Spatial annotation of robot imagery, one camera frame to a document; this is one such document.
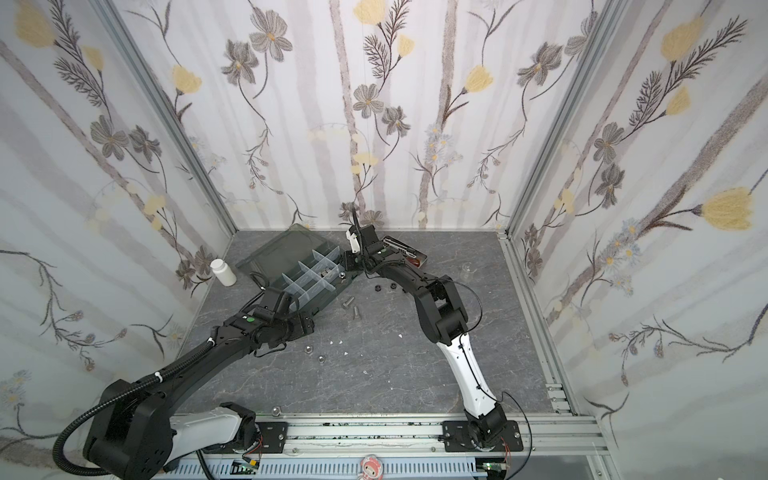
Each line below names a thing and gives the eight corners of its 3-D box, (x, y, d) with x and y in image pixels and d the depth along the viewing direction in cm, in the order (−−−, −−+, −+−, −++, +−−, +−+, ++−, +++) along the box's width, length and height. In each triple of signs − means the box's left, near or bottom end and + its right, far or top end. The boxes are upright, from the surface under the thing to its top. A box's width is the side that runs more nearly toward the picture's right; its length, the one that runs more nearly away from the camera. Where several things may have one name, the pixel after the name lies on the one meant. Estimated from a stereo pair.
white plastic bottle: (219, 280, 107) (206, 264, 99) (228, 272, 109) (217, 256, 101) (229, 288, 105) (217, 272, 97) (239, 280, 107) (228, 264, 99)
